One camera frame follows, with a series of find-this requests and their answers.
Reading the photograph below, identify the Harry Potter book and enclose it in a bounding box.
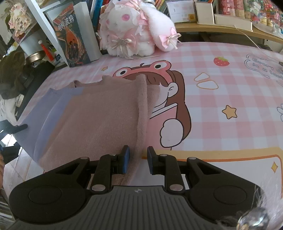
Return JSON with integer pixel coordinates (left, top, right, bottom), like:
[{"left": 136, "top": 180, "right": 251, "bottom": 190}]
[{"left": 53, "top": 3, "right": 91, "bottom": 68}]

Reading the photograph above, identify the wooden shelf board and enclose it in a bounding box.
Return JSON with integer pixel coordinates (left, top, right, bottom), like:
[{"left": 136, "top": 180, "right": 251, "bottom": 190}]
[{"left": 175, "top": 22, "right": 283, "bottom": 44}]

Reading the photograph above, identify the white storage box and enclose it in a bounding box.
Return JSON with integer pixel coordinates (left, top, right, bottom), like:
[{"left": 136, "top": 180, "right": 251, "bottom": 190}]
[{"left": 195, "top": 1, "right": 215, "bottom": 25}]

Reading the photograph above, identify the white bookshelf frame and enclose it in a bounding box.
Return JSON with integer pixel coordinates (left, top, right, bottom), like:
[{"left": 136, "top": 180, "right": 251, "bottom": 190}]
[{"left": 24, "top": 0, "right": 102, "bottom": 67}]

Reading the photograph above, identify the white desk calendar card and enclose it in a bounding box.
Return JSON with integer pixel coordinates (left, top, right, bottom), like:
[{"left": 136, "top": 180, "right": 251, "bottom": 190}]
[{"left": 166, "top": 1, "right": 197, "bottom": 23}]

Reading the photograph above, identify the purple and mauve sweater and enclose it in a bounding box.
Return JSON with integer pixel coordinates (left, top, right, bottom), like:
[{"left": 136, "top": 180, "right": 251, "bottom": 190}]
[{"left": 15, "top": 74, "right": 160, "bottom": 185}]

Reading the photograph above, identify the pink cartoon table mat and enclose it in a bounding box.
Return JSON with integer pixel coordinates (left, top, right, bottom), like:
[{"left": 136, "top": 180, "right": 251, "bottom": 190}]
[{"left": 24, "top": 42, "right": 282, "bottom": 195}]

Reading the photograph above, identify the pink white plush bunny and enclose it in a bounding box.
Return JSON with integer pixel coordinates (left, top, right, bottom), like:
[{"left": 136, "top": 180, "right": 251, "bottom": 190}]
[{"left": 96, "top": 1, "right": 181, "bottom": 59}]

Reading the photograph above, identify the olive green cloth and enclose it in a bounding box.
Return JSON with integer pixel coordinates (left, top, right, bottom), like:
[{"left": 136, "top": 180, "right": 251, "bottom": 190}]
[{"left": 0, "top": 51, "right": 25, "bottom": 100}]

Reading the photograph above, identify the red tassel ornament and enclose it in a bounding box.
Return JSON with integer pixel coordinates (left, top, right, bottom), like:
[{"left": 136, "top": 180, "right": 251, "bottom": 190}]
[{"left": 38, "top": 40, "right": 54, "bottom": 62}]

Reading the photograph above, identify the metal bowl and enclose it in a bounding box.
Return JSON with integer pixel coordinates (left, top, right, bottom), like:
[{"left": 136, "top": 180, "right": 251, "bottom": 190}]
[{"left": 25, "top": 50, "right": 46, "bottom": 67}]

